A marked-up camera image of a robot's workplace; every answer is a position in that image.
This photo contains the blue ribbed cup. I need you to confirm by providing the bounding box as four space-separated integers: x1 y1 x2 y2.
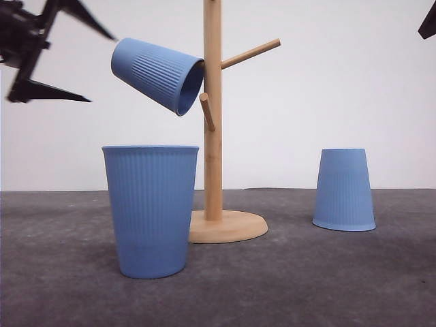
102 145 200 279
312 148 376 232
111 38 204 116

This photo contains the blue ribbed cup front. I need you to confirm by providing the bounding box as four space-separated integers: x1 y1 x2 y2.
102 145 200 279

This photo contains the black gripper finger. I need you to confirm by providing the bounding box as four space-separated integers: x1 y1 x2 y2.
57 0 116 41
7 71 91 103
418 0 436 39

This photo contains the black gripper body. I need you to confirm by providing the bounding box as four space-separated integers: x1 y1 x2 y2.
0 0 82 80

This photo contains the wooden mug tree stand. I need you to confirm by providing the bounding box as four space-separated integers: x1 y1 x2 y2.
189 0 281 244

